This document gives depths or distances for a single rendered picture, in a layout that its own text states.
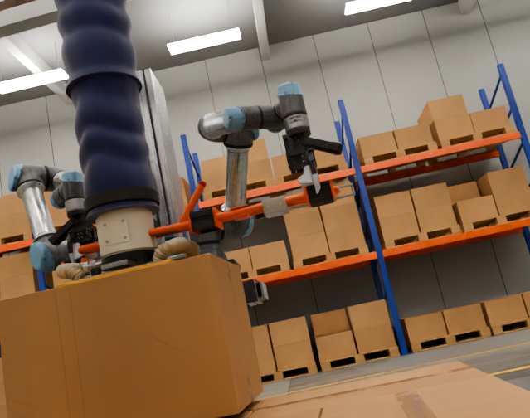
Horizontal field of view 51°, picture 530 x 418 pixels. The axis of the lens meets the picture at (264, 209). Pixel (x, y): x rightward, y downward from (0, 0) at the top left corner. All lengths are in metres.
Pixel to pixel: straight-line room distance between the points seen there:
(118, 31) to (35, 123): 10.20
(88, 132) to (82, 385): 0.73
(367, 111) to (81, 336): 9.72
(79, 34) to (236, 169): 0.76
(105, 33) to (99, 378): 1.03
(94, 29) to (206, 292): 0.91
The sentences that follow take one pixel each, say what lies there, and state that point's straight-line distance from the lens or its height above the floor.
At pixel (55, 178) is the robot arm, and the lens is 2.55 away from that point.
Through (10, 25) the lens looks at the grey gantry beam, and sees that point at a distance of 4.34.
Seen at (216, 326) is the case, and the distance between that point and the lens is 1.42.
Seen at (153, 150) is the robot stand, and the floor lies 1.63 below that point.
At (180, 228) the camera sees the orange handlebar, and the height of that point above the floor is 1.09.
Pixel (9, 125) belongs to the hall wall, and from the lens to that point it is 12.30.
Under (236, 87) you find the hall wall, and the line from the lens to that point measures 11.15.
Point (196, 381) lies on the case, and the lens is 1.44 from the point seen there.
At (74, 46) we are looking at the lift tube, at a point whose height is 1.71.
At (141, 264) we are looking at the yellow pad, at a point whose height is 1.00.
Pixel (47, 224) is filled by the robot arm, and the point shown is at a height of 1.34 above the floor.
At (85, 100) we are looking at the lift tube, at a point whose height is 1.53.
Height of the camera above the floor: 0.74
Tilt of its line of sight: 12 degrees up
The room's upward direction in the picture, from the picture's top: 12 degrees counter-clockwise
